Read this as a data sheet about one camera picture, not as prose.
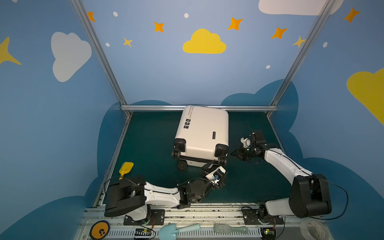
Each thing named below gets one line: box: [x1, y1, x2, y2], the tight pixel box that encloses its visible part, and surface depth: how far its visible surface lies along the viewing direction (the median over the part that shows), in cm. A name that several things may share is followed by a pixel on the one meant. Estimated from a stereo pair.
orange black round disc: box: [89, 220, 111, 240], surface depth 72 cm
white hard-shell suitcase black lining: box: [172, 105, 229, 171], surface depth 84 cm
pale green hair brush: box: [213, 223, 249, 234], surface depth 73 cm
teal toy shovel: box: [159, 223, 201, 240], surface depth 72 cm
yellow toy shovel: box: [119, 161, 134, 180], surface depth 92 cm
